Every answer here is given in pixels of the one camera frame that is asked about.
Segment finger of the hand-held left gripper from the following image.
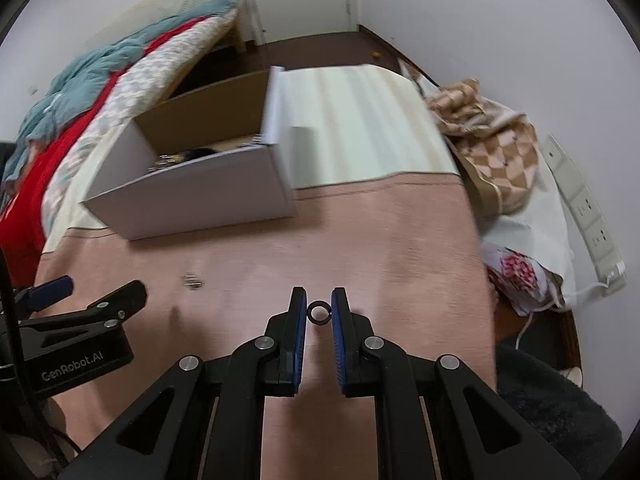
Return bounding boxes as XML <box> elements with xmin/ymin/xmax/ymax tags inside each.
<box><xmin>17</xmin><ymin>280</ymin><xmax>148</xmax><ymax>361</ymax></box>
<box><xmin>15</xmin><ymin>276</ymin><xmax>75</xmax><ymax>313</ymax></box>

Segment pink and striped tablecloth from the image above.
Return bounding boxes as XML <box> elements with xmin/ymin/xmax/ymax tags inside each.
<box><xmin>32</xmin><ymin>64</ymin><xmax>498</xmax><ymax>480</ymax></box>

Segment thick silver chain bracelet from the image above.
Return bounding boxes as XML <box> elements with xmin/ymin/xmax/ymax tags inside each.
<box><xmin>149</xmin><ymin>154</ymin><xmax>185</xmax><ymax>172</ymax></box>

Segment brown checkered cloth bag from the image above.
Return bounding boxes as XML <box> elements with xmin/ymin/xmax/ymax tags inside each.
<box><xmin>425</xmin><ymin>78</ymin><xmax>539</xmax><ymax>218</ymax></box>

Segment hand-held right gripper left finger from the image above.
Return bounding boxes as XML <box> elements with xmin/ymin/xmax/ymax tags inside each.
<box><xmin>60</xmin><ymin>286</ymin><xmax>308</xmax><ymax>480</ymax></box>

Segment white power strip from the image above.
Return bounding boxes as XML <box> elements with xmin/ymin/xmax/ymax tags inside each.
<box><xmin>542</xmin><ymin>134</ymin><xmax>628</xmax><ymax>298</ymax></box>

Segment checkered bed sheet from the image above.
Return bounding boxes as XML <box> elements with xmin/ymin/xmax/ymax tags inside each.
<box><xmin>42</xmin><ymin>10</ymin><xmax>238</xmax><ymax>226</ymax></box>

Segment bed with red blanket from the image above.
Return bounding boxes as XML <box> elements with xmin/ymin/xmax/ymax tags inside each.
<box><xmin>0</xmin><ymin>17</ymin><xmax>211</xmax><ymax>286</ymax></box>

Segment blue quilt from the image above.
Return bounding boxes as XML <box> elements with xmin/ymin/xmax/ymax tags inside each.
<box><xmin>2</xmin><ymin>0</ymin><xmax>238</xmax><ymax>181</ymax></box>

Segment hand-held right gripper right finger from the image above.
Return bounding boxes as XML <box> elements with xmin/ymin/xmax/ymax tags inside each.
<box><xmin>331</xmin><ymin>286</ymin><xmax>583</xmax><ymax>480</ymax></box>

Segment cardboard box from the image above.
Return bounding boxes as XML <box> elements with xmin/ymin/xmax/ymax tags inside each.
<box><xmin>80</xmin><ymin>66</ymin><xmax>298</xmax><ymax>241</ymax></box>

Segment white charging cable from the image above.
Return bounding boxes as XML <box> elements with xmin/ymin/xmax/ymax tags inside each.
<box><xmin>515</xmin><ymin>280</ymin><xmax>626</xmax><ymax>351</ymax></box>

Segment red patterned bag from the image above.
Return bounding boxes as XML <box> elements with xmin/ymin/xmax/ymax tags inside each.
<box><xmin>482</xmin><ymin>242</ymin><xmax>567</xmax><ymax>317</ymax></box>

